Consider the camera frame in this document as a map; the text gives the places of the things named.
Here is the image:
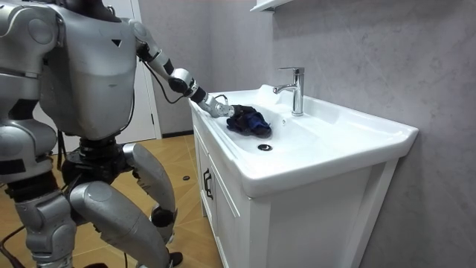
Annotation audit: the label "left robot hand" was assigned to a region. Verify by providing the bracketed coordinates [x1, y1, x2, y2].
[227, 104, 261, 126]

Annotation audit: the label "dark blue cloth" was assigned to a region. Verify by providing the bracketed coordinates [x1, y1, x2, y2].
[225, 107, 273, 139]

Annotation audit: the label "chrome faucet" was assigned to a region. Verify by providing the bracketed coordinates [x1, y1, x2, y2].
[272, 66, 306, 118]

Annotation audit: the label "white washbasin cabinet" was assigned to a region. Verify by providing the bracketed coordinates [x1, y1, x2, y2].
[188, 84, 420, 268]

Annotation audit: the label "robot body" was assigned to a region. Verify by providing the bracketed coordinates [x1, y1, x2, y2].
[39, 0, 139, 179]

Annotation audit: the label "robot legs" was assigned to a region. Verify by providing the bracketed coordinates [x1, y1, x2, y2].
[61, 142, 184, 268]

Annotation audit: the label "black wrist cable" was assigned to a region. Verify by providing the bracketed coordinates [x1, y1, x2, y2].
[142, 60, 187, 106]

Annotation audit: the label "white wall shelf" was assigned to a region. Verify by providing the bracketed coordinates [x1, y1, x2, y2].
[249, 0, 295, 13]

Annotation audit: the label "dark floor cable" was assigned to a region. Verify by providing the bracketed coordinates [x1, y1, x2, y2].
[0, 224, 28, 268]

